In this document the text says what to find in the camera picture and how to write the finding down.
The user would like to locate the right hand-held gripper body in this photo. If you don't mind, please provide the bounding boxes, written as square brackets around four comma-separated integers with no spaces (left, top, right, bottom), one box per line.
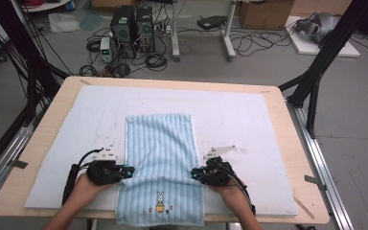
[200,145,237,188]

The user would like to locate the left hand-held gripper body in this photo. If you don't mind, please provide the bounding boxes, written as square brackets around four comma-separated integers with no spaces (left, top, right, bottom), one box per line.
[85,145,126,187]

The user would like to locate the blue striped towel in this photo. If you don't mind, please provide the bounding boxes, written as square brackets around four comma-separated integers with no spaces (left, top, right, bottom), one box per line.
[115,112,206,228]

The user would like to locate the person's left hand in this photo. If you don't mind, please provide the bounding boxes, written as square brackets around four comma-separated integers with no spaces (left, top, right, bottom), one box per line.
[74,172,110,206]

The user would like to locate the person's right hand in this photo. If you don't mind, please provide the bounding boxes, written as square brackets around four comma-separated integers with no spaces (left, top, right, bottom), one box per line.
[208,178,247,209]

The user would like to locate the white grid mat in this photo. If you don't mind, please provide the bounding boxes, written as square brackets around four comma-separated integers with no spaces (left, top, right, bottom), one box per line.
[23,84,299,219]

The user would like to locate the black tape piece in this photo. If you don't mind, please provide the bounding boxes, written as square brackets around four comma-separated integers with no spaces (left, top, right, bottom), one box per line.
[11,159,29,170]

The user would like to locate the wooden strip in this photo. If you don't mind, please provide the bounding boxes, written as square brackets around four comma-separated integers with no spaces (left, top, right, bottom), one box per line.
[292,195,316,221]

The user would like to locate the grey tape piece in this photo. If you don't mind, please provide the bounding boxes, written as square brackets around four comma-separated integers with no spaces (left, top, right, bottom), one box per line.
[304,174,328,192]

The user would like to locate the white power supply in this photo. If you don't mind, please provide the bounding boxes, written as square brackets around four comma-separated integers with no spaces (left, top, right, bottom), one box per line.
[99,36,114,63]

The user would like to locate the large black computer tower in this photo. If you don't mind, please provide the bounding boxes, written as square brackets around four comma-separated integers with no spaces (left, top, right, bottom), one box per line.
[109,5,137,59]

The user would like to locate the white desk leg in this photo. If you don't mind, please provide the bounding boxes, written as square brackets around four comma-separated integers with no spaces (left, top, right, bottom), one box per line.
[170,0,182,62]
[221,0,238,60]

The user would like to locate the slim black computer tower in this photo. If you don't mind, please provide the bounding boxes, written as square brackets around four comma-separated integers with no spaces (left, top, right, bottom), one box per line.
[135,6,156,54]

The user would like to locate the flat black device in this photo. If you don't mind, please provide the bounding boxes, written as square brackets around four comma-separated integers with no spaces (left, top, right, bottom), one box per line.
[196,14,228,31]

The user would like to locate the white board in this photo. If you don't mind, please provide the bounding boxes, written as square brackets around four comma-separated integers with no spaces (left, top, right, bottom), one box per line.
[284,15,361,58]

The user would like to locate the clear plastic bag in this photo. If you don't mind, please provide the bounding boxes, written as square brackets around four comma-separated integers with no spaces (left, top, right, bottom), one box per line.
[48,12,81,35]

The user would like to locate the brown cardboard box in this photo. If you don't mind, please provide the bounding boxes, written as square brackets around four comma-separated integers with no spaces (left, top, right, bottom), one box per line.
[238,0,295,31]

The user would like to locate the grey headset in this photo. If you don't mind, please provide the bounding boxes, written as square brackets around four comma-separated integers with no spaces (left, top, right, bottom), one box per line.
[293,11,341,44]

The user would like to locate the left hand-held gripper cable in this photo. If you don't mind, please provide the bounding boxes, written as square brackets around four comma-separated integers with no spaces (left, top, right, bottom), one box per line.
[61,147,105,206]

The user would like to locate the hand-held gripper cable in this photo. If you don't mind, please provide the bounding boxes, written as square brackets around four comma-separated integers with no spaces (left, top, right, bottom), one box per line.
[222,165,257,217]
[61,147,105,206]

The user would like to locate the right hand-held gripper cable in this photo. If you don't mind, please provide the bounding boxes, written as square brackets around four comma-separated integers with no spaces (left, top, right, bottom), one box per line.
[222,165,257,217]

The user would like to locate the aluminium rail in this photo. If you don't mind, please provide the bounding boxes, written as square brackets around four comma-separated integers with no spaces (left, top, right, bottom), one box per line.
[0,102,44,210]
[286,102,355,230]

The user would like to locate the black cable coil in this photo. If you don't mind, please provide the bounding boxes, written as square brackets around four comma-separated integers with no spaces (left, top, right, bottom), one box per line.
[145,52,169,72]

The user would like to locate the black frame stand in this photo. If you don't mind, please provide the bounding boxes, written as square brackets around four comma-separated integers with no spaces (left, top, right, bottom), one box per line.
[0,0,72,127]
[277,0,368,139]

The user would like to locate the tangle of black cables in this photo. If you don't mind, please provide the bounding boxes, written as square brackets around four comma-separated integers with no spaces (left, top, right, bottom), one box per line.
[229,28,292,58]

